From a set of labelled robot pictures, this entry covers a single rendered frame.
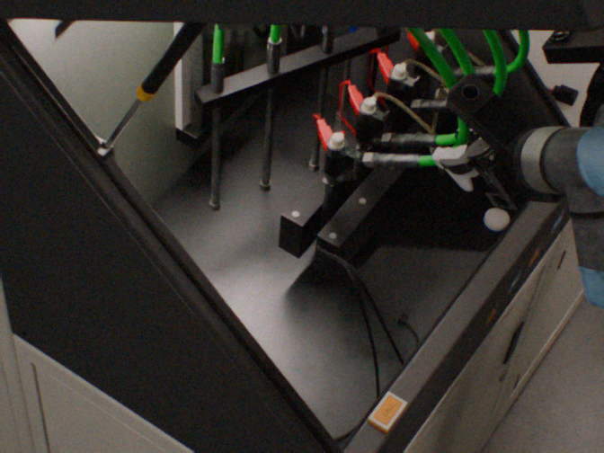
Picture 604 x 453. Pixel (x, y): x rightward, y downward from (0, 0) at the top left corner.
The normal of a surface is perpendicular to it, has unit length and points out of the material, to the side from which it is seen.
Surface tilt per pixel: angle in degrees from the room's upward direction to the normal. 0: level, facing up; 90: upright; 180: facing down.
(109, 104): 90
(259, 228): 0
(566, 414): 0
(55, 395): 90
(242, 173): 0
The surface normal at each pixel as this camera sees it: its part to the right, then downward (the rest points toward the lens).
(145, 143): 0.83, 0.48
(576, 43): -0.40, -0.76
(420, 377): 0.06, -0.60
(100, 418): -0.56, 0.64
